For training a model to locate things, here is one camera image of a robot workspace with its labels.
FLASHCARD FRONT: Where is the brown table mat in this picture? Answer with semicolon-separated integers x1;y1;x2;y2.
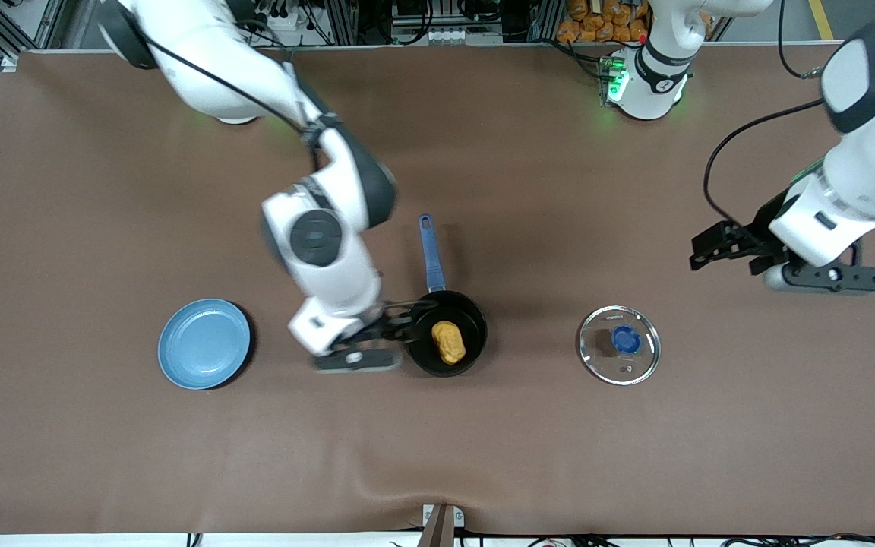
0;44;875;537

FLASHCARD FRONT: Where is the yellow potato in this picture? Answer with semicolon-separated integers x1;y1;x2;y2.
431;321;467;366

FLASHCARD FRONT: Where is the white power strip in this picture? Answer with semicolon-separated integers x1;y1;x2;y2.
250;2;332;48

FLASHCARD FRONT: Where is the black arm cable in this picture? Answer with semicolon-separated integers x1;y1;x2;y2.
703;0;826;229
141;34;326;169

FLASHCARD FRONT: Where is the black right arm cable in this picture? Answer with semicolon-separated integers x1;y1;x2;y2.
141;34;326;169

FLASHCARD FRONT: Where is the blue round plate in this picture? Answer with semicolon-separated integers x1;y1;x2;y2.
157;298;253;391

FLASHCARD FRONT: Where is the glass lid with blue knob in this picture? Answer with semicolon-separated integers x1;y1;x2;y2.
578;305;662;386

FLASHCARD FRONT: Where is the bag of orange items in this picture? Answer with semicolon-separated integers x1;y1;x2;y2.
557;0;651;44

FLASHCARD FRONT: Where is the black pot with blue handle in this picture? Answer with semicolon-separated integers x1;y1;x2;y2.
404;214;489;378

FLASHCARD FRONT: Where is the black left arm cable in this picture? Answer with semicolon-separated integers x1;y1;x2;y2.
703;0;826;229

